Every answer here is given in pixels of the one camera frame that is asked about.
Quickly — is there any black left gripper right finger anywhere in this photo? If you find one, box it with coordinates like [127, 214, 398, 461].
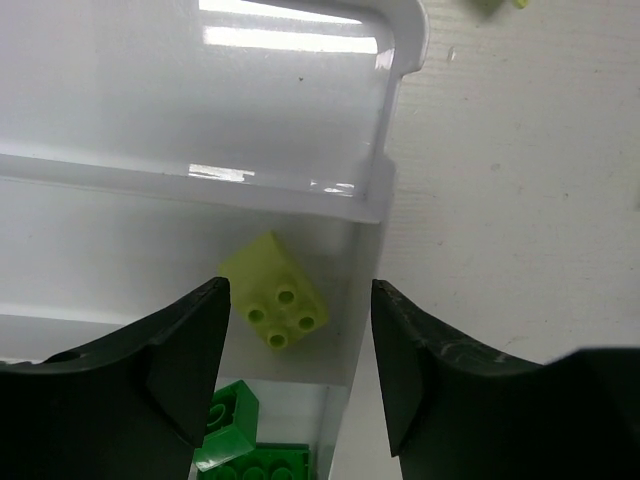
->
[371, 280, 639, 479]

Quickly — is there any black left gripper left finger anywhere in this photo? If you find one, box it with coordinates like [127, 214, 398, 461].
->
[1, 277, 230, 479]

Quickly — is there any dark green lego brick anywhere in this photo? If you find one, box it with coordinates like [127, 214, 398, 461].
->
[196, 443, 316, 480]

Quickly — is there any light green square lego brick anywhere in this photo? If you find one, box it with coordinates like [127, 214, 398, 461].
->
[219, 231, 329, 351]

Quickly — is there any light green upturned lego brick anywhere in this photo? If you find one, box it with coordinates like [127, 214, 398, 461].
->
[466, 0, 504, 13]

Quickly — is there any white divided sorting tray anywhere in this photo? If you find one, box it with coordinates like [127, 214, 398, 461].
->
[1, 1, 428, 479]

